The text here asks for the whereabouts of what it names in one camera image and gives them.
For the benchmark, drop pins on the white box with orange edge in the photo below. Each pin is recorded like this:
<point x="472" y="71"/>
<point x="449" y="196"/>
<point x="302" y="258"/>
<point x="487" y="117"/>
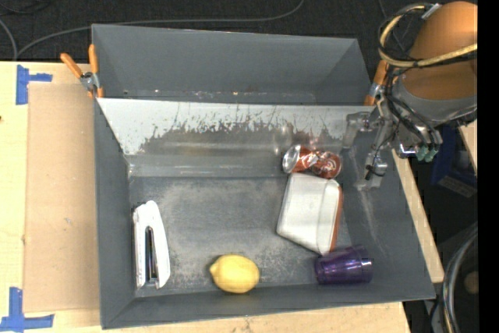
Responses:
<point x="308" y="212"/>

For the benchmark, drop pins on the white stapler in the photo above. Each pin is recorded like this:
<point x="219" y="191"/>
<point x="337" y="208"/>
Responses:
<point x="156" y="230"/>

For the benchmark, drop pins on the grey metal bin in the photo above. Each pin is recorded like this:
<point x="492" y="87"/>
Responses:
<point x="234" y="214"/>

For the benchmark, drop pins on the crushed red soda can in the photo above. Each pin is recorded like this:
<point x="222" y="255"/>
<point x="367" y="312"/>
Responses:
<point x="317" y="163"/>

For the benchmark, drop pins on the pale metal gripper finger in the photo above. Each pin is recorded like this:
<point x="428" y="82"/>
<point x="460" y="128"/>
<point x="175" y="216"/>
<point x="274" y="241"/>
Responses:
<point x="376" y="169"/>
<point x="356" y="121"/>

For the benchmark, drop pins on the purple plastic cup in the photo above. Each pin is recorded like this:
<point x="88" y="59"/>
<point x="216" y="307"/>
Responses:
<point x="343" y="266"/>

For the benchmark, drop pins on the brown cardboard board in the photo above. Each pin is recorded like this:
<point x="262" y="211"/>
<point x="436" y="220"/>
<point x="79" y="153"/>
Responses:
<point x="58" y="187"/>

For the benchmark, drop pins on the yellow lemon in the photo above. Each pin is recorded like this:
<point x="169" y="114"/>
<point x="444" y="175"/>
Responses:
<point x="236" y="273"/>

